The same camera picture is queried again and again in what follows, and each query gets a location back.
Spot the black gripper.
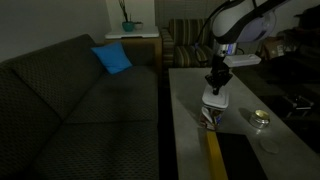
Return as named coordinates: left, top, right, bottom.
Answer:
left=204, top=54, right=234, bottom=96

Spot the white container lid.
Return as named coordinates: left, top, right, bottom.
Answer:
left=201, top=84, right=230, bottom=110

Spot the transparent container with contents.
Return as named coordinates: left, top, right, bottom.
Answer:
left=199, top=104, right=225, bottom=132

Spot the glass candle jar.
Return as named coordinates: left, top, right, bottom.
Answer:
left=249, top=109, right=271, bottom=130

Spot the striped armchair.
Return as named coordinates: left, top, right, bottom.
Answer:
left=160, top=18, right=221, bottom=69

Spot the cardboard box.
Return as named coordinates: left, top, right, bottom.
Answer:
left=261, top=36, right=286, bottom=60

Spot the round grey coaster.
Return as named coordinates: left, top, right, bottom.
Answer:
left=259, top=139, right=280, bottom=155

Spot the black device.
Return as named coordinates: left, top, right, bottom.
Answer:
left=283, top=94, right=315, bottom=111

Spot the wooden side table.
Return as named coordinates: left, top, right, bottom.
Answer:
left=104, top=35, right=164, bottom=68

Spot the plant in teal pot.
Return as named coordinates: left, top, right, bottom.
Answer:
left=118, top=0, right=136, bottom=33

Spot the blue cushion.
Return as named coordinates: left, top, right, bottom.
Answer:
left=90, top=40, right=133, bottom=75

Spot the dark grey sofa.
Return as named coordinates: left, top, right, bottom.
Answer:
left=0, top=33, right=164, bottom=180

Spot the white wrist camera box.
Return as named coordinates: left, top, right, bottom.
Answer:
left=223, top=53, right=263, bottom=68

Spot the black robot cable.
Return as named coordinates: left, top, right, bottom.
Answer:
left=194, top=0, right=234, bottom=46

